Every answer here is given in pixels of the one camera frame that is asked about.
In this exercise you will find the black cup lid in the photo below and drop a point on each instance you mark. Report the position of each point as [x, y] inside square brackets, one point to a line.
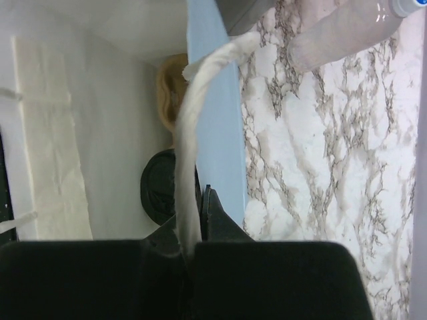
[157, 187]

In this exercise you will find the brown cardboard cup carrier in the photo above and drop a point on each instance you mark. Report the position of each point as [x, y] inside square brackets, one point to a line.
[171, 87]

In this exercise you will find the light blue paper bag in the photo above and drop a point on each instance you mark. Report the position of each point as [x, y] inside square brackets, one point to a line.
[77, 132]

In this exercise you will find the grey metal straw holder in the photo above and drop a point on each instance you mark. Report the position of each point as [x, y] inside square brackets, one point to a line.
[239, 16]

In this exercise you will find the clear water bottle blue cap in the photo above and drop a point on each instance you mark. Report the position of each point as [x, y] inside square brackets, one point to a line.
[349, 29]

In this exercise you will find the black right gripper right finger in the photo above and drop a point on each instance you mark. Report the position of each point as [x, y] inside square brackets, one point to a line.
[239, 278]

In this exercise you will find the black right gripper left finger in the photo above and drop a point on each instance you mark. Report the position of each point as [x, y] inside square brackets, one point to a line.
[114, 279]

